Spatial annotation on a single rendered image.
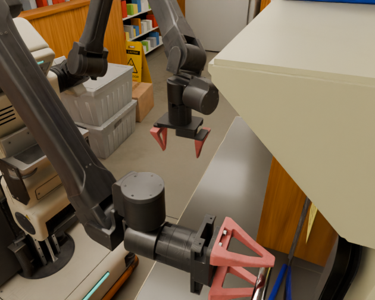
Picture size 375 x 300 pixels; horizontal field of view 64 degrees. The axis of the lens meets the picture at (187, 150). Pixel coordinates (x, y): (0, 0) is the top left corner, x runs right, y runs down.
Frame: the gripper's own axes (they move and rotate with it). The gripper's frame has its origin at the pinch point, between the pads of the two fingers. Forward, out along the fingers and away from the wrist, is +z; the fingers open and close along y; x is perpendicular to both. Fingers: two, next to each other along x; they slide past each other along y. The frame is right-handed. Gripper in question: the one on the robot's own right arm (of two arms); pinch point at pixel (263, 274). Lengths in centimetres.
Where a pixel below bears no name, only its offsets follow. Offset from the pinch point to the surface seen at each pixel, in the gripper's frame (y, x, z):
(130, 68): -54, 194, -141
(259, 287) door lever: 0.8, -2.5, -0.2
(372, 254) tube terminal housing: 18.6, -8.9, 6.1
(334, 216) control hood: 23.0, -11.1, 2.6
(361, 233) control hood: 22.2, -11.0, 4.2
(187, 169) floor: -120, 159, -74
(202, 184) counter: -26, 42, -23
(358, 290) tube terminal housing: 15.3, -9.6, 6.1
